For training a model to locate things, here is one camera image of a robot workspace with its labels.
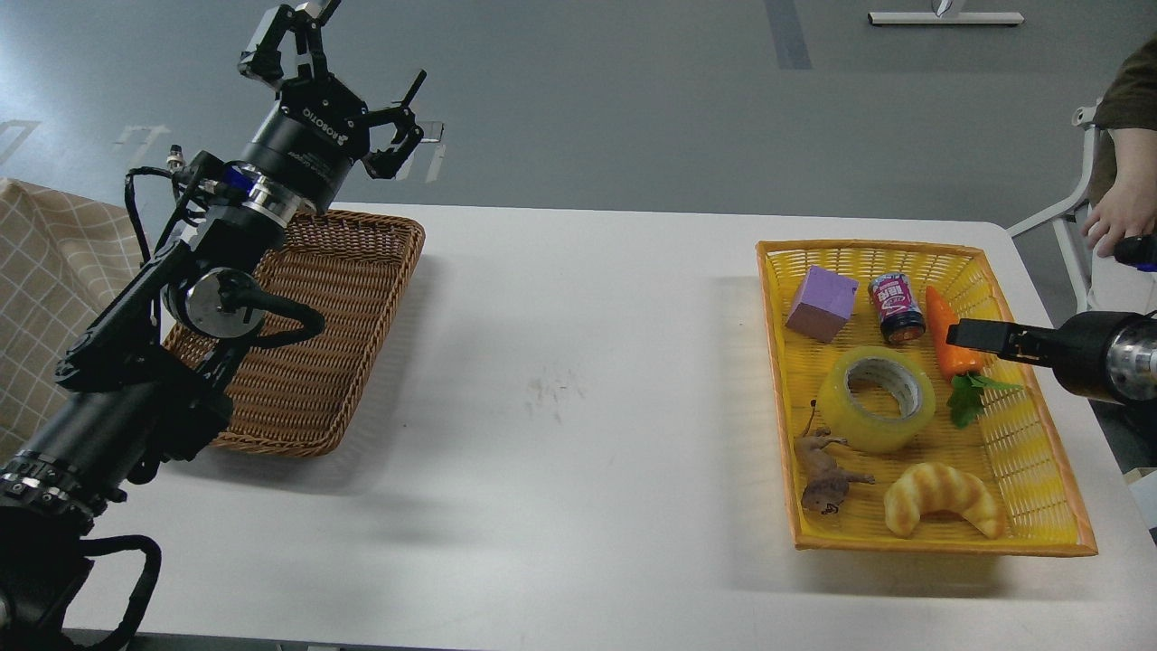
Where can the beige checkered cloth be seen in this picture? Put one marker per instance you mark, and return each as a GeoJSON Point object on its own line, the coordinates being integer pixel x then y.
{"type": "Point", "coordinates": [63, 258]}

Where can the yellow tape roll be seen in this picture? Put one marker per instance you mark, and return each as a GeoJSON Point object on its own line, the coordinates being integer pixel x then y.
{"type": "Point", "coordinates": [866, 428]}

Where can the white stand base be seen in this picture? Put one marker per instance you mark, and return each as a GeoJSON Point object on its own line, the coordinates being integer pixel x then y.
{"type": "Point", "coordinates": [945, 13]}

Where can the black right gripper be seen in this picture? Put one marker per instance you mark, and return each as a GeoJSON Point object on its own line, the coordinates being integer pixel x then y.
{"type": "Point", "coordinates": [1081, 364]}

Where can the person's hand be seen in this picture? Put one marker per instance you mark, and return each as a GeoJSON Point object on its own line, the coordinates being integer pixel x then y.
{"type": "Point", "coordinates": [1127, 210]}

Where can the yellow plastic basket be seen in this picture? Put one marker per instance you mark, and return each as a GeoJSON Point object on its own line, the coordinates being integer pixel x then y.
{"type": "Point", "coordinates": [1013, 446]}

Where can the small purple drink can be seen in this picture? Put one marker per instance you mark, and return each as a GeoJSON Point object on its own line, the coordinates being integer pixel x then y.
{"type": "Point", "coordinates": [900, 316]}

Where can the brown wicker basket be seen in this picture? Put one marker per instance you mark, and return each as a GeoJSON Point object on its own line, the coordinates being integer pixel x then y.
{"type": "Point", "coordinates": [297, 401]}

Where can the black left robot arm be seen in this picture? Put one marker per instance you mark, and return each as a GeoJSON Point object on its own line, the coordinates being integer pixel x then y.
{"type": "Point", "coordinates": [255, 305]}

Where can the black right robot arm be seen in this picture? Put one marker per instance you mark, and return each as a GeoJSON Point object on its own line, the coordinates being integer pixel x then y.
{"type": "Point", "coordinates": [1132, 362]}

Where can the person in olive clothing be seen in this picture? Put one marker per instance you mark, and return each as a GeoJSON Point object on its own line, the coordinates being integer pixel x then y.
{"type": "Point", "coordinates": [1129, 102]}

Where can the orange toy carrot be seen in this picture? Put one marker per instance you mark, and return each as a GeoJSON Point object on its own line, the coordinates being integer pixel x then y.
{"type": "Point", "coordinates": [960, 367]}

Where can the white office chair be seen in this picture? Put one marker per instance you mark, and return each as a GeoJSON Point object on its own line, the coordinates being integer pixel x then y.
{"type": "Point", "coordinates": [1062, 215]}

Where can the toy croissant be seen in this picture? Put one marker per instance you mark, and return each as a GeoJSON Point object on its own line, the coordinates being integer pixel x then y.
{"type": "Point", "coordinates": [929, 487]}

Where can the purple cube block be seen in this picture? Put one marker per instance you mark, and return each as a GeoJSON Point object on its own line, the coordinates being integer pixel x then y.
{"type": "Point", "coordinates": [822, 304]}

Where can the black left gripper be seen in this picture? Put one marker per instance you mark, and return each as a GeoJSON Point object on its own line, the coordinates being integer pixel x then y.
{"type": "Point", "coordinates": [318, 129]}

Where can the brown toy animal figure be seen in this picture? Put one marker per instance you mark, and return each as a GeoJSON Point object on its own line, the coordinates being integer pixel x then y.
{"type": "Point", "coordinates": [827, 483]}

